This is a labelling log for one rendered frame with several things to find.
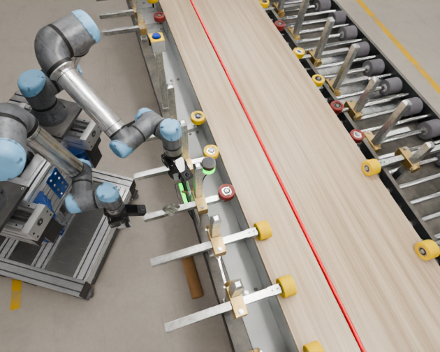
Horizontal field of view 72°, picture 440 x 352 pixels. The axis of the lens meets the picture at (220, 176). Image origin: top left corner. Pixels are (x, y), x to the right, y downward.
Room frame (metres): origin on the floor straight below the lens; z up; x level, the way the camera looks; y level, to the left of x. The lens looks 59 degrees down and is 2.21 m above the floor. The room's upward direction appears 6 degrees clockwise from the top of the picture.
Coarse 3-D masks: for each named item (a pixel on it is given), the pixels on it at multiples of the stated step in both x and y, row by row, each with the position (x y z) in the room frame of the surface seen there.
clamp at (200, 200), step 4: (192, 188) 0.73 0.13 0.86; (192, 192) 0.70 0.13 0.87; (196, 200) 0.66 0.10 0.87; (200, 200) 0.66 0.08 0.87; (204, 200) 0.66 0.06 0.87; (196, 204) 0.64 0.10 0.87; (200, 204) 0.64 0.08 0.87; (204, 204) 0.65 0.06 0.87; (196, 208) 0.63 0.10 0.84; (200, 212) 0.61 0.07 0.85; (204, 212) 0.62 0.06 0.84
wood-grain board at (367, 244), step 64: (256, 0) 2.43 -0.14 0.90; (192, 64) 1.60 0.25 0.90; (256, 64) 1.67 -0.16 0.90; (256, 128) 1.13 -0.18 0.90; (320, 128) 1.18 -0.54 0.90; (256, 192) 0.73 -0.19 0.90; (320, 192) 0.76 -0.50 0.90; (384, 192) 0.80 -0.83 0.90; (320, 256) 0.44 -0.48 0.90; (384, 256) 0.47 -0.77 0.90; (320, 320) 0.18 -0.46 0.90; (384, 320) 0.21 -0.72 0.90
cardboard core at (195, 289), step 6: (186, 258) 0.60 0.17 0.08; (192, 258) 0.61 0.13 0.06; (186, 264) 0.56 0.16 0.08; (192, 264) 0.56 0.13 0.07; (186, 270) 0.52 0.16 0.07; (192, 270) 0.52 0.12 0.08; (186, 276) 0.48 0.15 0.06; (192, 276) 0.48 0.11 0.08; (192, 282) 0.44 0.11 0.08; (198, 282) 0.45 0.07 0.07; (192, 288) 0.40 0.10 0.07; (198, 288) 0.41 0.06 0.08; (192, 294) 0.37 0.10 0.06; (198, 294) 0.37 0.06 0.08
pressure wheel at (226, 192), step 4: (224, 184) 0.75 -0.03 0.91; (228, 184) 0.75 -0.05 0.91; (220, 188) 0.72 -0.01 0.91; (224, 188) 0.73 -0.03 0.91; (228, 188) 0.73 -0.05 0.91; (232, 188) 0.73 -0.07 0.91; (220, 192) 0.70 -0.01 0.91; (224, 192) 0.70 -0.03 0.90; (228, 192) 0.71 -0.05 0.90; (232, 192) 0.71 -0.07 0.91; (220, 196) 0.69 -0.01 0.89; (224, 196) 0.68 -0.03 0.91; (228, 196) 0.68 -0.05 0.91; (232, 196) 0.69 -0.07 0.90
